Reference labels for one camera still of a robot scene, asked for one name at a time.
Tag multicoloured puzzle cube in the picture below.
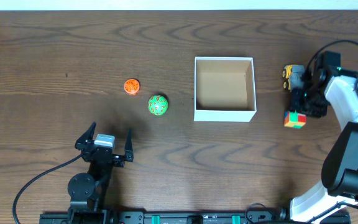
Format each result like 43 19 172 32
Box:
284 111 306 129

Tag orange ribbed toy ball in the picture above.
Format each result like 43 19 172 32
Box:
124 79 140 95

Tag grey and yellow toy truck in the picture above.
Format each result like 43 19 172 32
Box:
282 65 305 91

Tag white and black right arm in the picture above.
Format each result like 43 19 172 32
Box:
289 66 358 223

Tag green ball with red numbers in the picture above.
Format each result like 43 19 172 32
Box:
148 95 168 116

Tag white open cardboard box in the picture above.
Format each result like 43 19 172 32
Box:
194 57 257 123

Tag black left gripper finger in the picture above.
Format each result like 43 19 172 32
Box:
75 122 96 150
124 130 134 162

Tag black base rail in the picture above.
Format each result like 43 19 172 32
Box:
39 210 352 224

